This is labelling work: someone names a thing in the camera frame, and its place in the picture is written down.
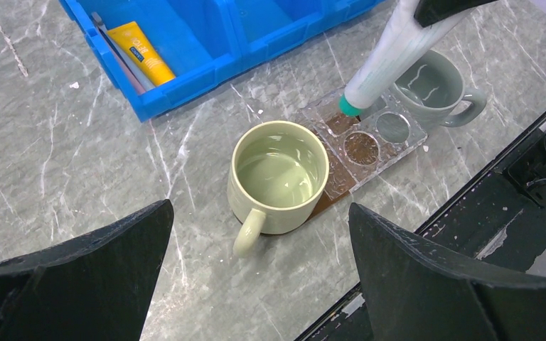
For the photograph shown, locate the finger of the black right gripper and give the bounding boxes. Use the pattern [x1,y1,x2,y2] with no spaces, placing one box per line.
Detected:
[414,0,496,28]

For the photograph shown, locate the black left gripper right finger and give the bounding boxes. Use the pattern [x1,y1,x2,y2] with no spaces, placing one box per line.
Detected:
[348,202,546,340]

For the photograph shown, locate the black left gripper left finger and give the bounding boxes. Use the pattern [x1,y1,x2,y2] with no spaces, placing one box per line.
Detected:
[0,199,174,340]

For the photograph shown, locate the white toothpaste tube green cap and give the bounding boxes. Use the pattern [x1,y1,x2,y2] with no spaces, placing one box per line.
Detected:
[338,1,473,117]

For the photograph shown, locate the grey ceramic mug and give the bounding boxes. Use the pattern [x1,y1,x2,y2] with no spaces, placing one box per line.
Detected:
[390,50,488,132]

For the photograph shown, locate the clear glass toothbrush holder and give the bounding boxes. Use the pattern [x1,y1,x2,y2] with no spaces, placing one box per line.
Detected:
[297,87,428,197]

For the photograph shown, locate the brown oval wooden tray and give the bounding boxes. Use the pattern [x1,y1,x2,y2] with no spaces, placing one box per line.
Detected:
[307,112,358,220]

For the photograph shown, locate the light green ceramic mug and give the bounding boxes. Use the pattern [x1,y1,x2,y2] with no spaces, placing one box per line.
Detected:
[227,121,330,257]

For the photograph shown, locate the yellow orange tube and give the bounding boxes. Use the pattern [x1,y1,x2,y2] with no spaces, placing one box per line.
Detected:
[107,21,176,86]

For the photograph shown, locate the grey toothbrush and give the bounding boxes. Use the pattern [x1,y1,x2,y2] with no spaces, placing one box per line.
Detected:
[91,12,154,94]

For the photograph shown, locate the blue right storage bin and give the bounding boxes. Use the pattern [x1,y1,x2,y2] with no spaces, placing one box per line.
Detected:
[331,0,384,22]

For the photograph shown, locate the blue storage bin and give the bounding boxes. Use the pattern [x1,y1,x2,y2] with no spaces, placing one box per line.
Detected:
[331,0,384,22]
[225,1,349,67]
[60,1,240,121]

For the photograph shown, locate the blue middle storage bin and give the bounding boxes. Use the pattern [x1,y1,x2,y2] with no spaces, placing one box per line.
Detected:
[225,1,349,67]

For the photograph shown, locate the blue left storage bin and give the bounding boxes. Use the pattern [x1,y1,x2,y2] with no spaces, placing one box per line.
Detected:
[60,1,240,121]

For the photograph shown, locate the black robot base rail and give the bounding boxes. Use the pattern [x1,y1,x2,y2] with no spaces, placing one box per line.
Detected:
[294,87,546,341]

